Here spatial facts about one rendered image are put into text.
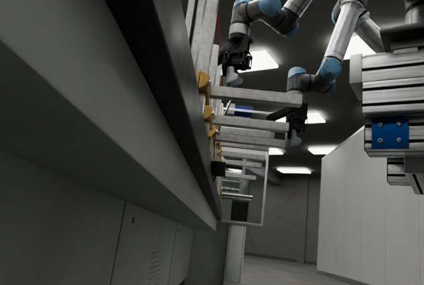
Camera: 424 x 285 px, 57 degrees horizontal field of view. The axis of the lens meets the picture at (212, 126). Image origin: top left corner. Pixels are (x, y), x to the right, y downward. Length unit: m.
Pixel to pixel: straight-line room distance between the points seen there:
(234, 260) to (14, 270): 3.19
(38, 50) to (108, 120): 0.14
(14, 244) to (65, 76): 0.44
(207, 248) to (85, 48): 3.66
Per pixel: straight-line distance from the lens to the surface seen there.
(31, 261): 0.76
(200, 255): 3.93
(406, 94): 1.12
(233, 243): 3.79
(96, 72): 0.34
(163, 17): 0.38
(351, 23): 1.70
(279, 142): 1.59
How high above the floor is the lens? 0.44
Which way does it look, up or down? 16 degrees up
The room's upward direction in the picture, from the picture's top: 7 degrees clockwise
